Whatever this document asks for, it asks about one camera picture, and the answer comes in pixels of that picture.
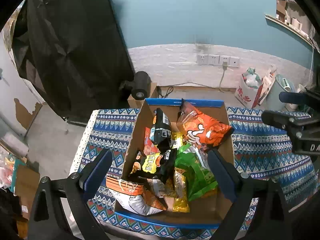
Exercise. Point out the pile of colourful packets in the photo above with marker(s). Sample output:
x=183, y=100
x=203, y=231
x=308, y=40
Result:
x=6, y=170

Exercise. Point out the orange and white snack packet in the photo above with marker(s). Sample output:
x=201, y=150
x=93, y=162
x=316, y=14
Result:
x=135, y=202

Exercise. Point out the blue cardboard box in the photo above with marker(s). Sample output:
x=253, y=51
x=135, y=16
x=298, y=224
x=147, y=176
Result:
x=215, y=205

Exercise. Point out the red and white bag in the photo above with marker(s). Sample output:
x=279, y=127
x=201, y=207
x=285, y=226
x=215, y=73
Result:
x=243, y=95

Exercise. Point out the black hanging cloth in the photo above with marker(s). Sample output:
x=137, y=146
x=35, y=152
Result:
x=75, y=42

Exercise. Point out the blue patterned tablecloth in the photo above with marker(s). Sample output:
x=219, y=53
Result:
x=262, y=152

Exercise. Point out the black snack packet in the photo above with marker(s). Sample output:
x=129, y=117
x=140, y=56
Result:
x=162, y=130

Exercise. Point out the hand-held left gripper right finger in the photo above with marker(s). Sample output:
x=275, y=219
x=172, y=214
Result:
x=222, y=177

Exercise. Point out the orange snack bag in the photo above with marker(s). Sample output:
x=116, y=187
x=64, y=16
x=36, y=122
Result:
x=150, y=147

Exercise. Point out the white box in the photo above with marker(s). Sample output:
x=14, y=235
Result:
x=288, y=19
x=297, y=25

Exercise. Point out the silver snack wrapper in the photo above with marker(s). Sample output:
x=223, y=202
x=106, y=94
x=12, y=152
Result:
x=160, y=188

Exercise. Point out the green snack bag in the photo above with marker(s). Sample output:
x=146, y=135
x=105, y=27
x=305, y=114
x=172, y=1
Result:
x=197, y=177

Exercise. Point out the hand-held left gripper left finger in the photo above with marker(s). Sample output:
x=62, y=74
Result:
x=98, y=172

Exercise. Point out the wall shelf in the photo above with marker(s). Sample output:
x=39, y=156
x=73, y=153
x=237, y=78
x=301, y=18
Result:
x=287, y=25

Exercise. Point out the black packet with yellow label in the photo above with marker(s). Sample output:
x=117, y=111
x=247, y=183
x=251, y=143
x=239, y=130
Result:
x=152, y=162

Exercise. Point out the light blue bin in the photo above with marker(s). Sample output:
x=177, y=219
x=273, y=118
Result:
x=275, y=92

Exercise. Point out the large orange chip bag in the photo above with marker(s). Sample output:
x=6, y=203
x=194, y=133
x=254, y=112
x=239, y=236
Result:
x=202, y=130

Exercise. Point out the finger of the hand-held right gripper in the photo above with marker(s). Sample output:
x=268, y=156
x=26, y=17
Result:
x=277, y=118
x=292, y=98

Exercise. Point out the open brown cardboard box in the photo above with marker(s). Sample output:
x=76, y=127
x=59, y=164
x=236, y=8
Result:
x=281, y=8

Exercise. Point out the white wall socket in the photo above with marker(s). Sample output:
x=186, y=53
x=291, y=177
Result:
x=202, y=59
x=224, y=60
x=214, y=60
x=234, y=62

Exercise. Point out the yellow snack strip packet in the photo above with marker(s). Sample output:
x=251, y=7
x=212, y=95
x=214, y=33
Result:
x=181, y=200
x=178, y=141

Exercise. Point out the white roll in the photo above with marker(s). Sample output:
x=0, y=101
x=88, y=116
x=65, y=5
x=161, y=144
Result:
x=15, y=145

